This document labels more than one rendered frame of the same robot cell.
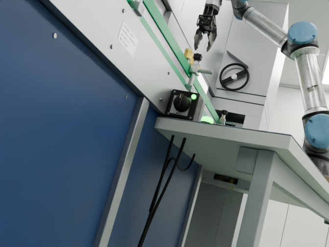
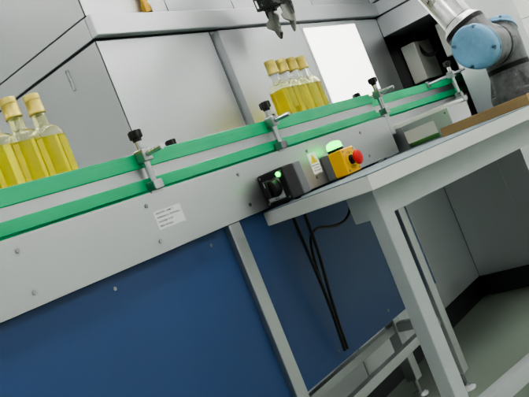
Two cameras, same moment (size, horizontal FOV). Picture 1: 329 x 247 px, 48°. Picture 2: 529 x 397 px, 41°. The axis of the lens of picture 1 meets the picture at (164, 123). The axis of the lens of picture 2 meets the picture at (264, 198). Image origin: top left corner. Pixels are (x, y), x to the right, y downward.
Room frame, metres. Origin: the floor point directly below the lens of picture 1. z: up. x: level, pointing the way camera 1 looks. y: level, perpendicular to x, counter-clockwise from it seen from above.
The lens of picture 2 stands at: (-0.61, -0.51, 0.79)
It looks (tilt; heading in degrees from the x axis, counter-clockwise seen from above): 0 degrees down; 18
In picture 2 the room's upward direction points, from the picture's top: 22 degrees counter-clockwise
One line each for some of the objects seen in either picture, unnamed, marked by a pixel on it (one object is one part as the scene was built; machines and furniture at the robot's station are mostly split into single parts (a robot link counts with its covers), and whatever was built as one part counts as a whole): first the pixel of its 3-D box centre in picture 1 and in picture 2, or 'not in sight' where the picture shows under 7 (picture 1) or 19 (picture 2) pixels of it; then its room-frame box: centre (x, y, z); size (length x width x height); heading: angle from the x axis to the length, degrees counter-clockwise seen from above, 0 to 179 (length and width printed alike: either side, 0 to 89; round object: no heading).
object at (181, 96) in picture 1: (180, 102); (270, 189); (0.96, -0.03, 0.79); 0.04 x 0.03 x 0.04; 69
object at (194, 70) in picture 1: (199, 74); (279, 123); (1.12, -0.07, 0.94); 0.07 x 0.04 x 0.13; 69
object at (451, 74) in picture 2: not in sight; (451, 90); (2.30, -0.46, 0.90); 0.17 x 0.05 x 0.23; 69
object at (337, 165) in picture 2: not in sight; (342, 164); (1.28, -0.14, 0.79); 0.07 x 0.07 x 0.07; 69
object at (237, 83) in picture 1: (234, 77); not in sight; (2.52, -0.39, 1.49); 0.21 x 0.05 x 0.21; 69
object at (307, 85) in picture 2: not in sight; (309, 109); (1.59, -0.06, 0.99); 0.06 x 0.06 x 0.21; 69
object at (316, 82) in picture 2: not in sight; (319, 106); (1.64, -0.07, 0.99); 0.06 x 0.06 x 0.21; 69
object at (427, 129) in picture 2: not in sight; (423, 131); (1.78, -0.34, 0.79); 0.27 x 0.17 x 0.08; 69
